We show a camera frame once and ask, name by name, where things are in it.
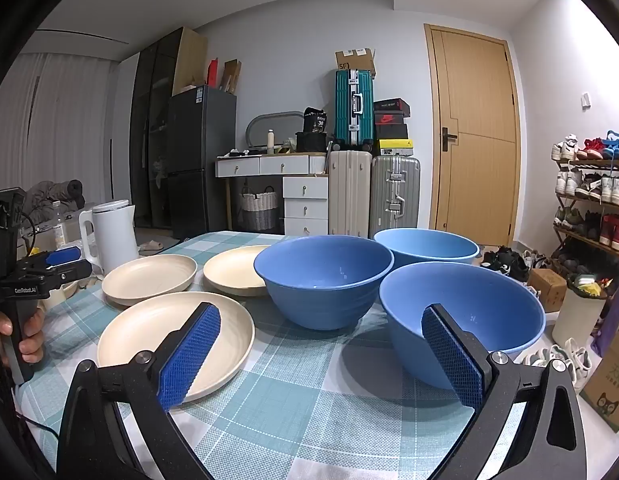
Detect small brown cardboard box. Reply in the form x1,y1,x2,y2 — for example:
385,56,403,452
527,268,567,313

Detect clear plastic bottle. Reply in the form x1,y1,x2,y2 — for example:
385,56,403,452
50,201,66,248

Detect white curtain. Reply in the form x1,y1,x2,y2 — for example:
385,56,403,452
0,52,118,211

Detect dark refrigerator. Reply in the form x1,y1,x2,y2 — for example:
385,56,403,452
167,85,238,241

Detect black paper bag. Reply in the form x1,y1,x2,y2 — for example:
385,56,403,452
303,107,329,134

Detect black storage box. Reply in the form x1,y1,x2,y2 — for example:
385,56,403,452
295,131,327,153

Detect silver suitcase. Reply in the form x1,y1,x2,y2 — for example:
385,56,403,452
369,155,421,241

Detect beige plate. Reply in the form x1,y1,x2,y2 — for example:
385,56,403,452
204,245,273,297
97,292,255,403
102,254,198,307

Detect purple rolled mat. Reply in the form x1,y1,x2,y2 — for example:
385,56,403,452
589,300,619,358

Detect beige suitcase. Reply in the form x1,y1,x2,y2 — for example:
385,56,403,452
328,149,373,238

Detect wooden shoe rack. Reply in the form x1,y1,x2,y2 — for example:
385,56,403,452
552,157,619,281

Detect yellow shoe box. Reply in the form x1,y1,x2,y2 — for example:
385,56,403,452
378,138,413,157

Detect printed cardboard box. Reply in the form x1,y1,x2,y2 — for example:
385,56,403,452
579,330,619,433

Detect light blue bowl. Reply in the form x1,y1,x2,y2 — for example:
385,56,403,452
373,228,481,273

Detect teal suitcase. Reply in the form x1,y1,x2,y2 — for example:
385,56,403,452
334,69,375,147

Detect white trash bin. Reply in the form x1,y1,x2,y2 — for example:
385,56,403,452
552,275,613,347

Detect woven laundry basket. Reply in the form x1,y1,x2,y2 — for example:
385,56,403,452
240,186,280,232

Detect white dressing table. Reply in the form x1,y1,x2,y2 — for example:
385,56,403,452
214,152,330,237

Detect tall dark cabinet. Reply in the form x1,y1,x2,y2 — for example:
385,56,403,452
128,27,183,231

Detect tall brown cardboard box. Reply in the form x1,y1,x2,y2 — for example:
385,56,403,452
220,59,242,95

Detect person's left hand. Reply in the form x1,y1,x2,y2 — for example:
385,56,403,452
0,306,46,368

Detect pile of shoes on floor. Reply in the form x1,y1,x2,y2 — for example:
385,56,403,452
480,245,595,393

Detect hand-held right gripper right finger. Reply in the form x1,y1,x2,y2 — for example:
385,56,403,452
420,302,589,480

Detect oval grey-framed mirror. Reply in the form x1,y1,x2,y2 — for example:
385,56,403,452
246,111,304,150

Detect wooden door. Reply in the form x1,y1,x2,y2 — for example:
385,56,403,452
423,23,521,248

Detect dark clothing bundle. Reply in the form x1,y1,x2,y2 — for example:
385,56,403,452
24,179,86,221

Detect shoe rack with shoes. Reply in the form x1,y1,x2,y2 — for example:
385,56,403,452
550,130,619,281

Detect white electric kettle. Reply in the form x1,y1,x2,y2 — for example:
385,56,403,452
78,200,139,276

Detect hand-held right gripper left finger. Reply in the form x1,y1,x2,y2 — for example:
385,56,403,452
56,301,223,480

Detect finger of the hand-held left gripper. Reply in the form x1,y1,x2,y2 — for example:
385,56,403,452
36,259,94,292
44,246,83,269

